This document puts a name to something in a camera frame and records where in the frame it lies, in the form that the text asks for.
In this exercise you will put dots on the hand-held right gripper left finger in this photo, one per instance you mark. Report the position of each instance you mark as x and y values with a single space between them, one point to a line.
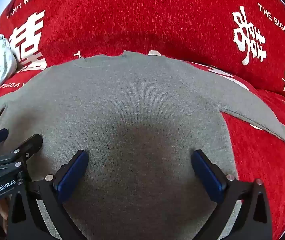
72 173

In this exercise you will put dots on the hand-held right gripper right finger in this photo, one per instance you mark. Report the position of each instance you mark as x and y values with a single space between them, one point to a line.
207 173

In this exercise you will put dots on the red printed sofa blanket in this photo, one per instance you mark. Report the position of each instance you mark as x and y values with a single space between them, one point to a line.
145 12

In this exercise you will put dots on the beige knitted sock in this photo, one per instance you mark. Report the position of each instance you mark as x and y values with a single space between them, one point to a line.
132 105

